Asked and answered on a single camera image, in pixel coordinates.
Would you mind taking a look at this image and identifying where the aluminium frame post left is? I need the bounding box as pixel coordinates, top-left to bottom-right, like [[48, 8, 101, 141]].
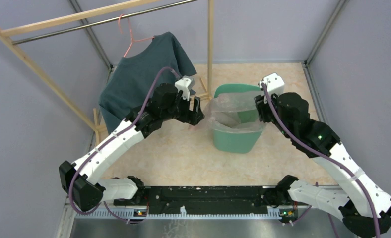
[[68, 0, 113, 72]]

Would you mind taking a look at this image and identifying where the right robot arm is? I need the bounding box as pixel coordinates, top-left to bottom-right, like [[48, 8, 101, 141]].
[[254, 92, 391, 238]]

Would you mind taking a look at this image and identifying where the white toothed cable rail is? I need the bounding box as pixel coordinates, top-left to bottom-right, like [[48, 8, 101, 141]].
[[76, 206, 281, 220]]

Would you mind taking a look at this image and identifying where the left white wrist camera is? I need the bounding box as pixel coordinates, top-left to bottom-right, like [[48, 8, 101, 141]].
[[175, 76, 196, 101]]

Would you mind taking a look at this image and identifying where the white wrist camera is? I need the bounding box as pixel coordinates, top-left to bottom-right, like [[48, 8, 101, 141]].
[[255, 73, 285, 103], [175, 76, 196, 101]]

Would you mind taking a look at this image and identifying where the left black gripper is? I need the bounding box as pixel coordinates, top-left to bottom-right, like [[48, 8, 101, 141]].
[[161, 91, 204, 125]]

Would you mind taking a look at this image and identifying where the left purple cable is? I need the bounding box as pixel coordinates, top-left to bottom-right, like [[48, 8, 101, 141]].
[[67, 66, 183, 225]]

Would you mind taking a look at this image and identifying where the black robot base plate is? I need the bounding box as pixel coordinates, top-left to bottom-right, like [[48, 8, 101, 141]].
[[113, 186, 299, 217]]

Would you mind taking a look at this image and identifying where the wooden clothes rack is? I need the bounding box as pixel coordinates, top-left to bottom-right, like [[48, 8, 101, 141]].
[[0, 0, 221, 145]]

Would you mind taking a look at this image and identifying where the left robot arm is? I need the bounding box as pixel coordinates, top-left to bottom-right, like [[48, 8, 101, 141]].
[[59, 77, 204, 214]]

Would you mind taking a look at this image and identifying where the metal hanging rod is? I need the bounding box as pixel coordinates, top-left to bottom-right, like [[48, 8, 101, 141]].
[[13, 0, 198, 45]]

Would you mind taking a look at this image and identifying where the dark teal t-shirt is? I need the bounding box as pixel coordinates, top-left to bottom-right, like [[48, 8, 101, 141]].
[[99, 32, 197, 133]]

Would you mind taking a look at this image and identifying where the aluminium frame post right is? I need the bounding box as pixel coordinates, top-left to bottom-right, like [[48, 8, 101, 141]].
[[304, 0, 349, 68]]

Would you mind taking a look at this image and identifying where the pink clothes hanger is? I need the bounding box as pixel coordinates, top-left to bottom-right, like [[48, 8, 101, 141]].
[[117, 14, 155, 58]]

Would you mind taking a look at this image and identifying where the green plastic trash bin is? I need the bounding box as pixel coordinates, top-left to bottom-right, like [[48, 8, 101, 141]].
[[212, 84, 262, 153]]

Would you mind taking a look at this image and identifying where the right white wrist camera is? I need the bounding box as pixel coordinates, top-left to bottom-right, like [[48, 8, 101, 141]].
[[255, 73, 285, 103]]

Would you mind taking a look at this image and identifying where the pink plastic trash bag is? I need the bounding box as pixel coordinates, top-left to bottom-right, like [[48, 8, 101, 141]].
[[189, 91, 265, 134]]

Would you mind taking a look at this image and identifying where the aluminium frame post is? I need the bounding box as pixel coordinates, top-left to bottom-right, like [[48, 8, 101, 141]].
[[304, 0, 349, 68], [68, 0, 113, 72]]

